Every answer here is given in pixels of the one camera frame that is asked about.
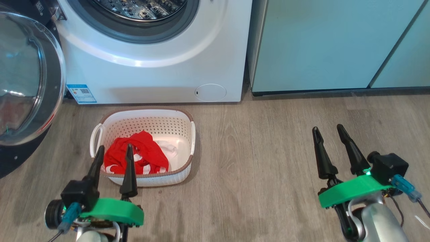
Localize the white zip tie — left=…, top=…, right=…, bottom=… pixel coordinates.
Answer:
left=414, top=215, right=430, bottom=231

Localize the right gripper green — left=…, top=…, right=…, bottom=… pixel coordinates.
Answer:
left=312, top=124, right=393, bottom=208

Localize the red garment with white print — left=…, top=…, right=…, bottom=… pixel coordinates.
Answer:
left=103, top=131, right=169, bottom=175

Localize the wide teal cabinet grey side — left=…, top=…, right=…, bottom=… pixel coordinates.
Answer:
left=247, top=0, right=425, bottom=97

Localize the silver metal door hinge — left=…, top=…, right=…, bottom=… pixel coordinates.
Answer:
left=47, top=0, right=68, bottom=21

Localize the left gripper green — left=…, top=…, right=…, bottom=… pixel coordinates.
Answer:
left=80, top=144, right=145, bottom=226

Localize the round white filter cover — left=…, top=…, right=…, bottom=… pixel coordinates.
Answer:
left=195, top=84, right=227, bottom=102

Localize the blue camera connector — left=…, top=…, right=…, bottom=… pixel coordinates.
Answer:
left=57, top=202, right=82, bottom=234
left=391, top=174, right=422, bottom=203

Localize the stainless steel washing machine drum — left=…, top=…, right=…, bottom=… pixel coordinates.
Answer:
left=91, top=0, right=187, bottom=22

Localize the round washing machine door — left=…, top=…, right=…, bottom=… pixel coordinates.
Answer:
left=0, top=10, right=67, bottom=178

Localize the white perforated basket brown rim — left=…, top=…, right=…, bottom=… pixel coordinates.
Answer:
left=90, top=108, right=196, bottom=187

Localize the blue energy label sticker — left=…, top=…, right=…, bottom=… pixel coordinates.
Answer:
left=66, top=84, right=97, bottom=104

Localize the blue right camera connector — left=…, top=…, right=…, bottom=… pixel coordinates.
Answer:
left=391, top=174, right=422, bottom=203

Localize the blue left camera connector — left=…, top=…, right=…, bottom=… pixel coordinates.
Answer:
left=57, top=202, right=82, bottom=234

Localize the black right camera cable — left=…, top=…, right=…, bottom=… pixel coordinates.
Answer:
left=416, top=197, right=430, bottom=219

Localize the white front-load washing machine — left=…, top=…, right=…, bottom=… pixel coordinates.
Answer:
left=50, top=0, right=253, bottom=105

